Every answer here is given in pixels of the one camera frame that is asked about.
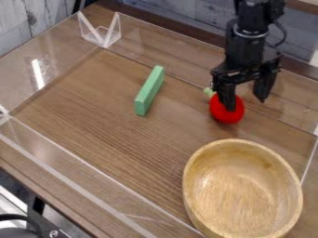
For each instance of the green rectangular block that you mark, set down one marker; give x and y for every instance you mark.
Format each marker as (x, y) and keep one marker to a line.
(148, 90)

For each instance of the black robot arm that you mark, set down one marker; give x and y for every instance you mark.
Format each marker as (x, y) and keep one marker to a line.
(258, 15)

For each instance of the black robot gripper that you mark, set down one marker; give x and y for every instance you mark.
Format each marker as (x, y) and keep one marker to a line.
(251, 60)

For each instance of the wooden bowl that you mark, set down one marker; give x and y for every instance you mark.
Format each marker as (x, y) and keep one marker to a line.
(242, 192)

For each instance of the black table leg bracket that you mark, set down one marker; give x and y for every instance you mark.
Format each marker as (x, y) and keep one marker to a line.
(47, 229)

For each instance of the clear acrylic enclosure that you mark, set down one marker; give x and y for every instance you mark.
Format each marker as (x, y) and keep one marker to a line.
(107, 166)

